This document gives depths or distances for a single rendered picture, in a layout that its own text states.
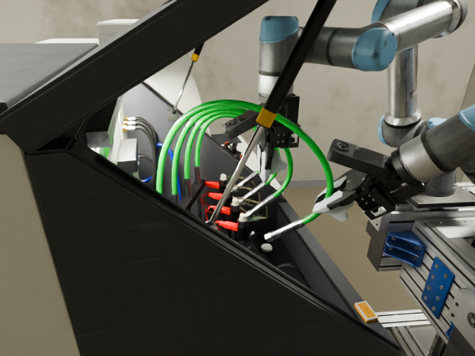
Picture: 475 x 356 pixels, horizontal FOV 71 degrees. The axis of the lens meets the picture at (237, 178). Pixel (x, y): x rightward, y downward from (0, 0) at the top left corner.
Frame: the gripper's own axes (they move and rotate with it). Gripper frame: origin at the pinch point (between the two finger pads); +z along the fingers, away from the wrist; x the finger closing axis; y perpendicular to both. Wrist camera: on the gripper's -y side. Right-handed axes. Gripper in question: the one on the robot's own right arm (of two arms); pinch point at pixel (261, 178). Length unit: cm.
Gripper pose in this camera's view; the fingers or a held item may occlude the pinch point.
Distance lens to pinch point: 81.1
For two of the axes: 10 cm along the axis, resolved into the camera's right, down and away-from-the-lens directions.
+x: -2.4, -4.3, 8.7
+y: 9.7, -1.0, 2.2
